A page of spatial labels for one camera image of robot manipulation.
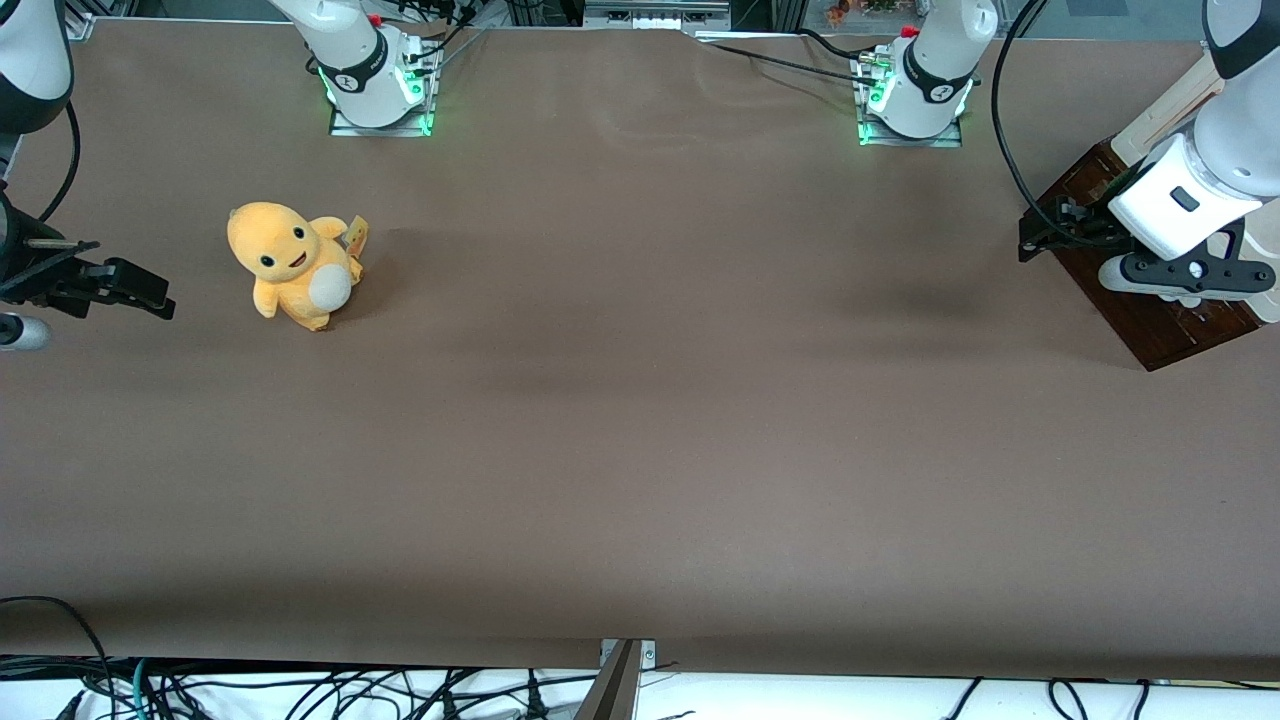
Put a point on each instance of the metal table clamp bracket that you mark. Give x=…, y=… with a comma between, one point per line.
x=615, y=690

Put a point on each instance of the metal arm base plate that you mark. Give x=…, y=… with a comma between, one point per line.
x=340, y=128
x=945, y=140

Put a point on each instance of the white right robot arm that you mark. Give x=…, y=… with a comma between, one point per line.
x=355, y=60

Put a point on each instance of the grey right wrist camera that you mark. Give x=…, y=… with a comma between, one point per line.
x=20, y=333

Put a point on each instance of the yellow plush toy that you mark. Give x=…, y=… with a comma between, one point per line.
x=290, y=260

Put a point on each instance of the dark wooden board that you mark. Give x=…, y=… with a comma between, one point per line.
x=1150, y=335

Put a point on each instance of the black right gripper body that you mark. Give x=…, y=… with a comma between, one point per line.
x=22, y=268

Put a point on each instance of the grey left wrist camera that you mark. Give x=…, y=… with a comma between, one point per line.
x=1130, y=280

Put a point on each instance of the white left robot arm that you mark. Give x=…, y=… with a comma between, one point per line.
x=940, y=60

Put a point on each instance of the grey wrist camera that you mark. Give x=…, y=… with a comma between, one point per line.
x=1130, y=280
x=20, y=333

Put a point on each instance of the aluminium frame rail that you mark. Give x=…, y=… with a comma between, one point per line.
x=650, y=15

